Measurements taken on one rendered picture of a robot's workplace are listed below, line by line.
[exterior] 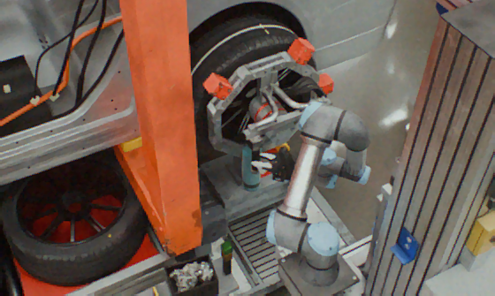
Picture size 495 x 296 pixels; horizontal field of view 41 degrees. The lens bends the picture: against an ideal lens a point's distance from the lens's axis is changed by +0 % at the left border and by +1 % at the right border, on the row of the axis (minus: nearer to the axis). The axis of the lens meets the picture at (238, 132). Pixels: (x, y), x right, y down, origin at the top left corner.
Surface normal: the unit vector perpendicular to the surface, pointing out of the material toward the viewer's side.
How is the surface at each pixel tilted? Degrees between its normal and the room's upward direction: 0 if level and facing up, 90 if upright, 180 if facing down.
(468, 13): 0
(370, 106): 0
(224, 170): 0
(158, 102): 90
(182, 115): 90
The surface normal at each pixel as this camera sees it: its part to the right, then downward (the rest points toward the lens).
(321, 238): 0.12, -0.64
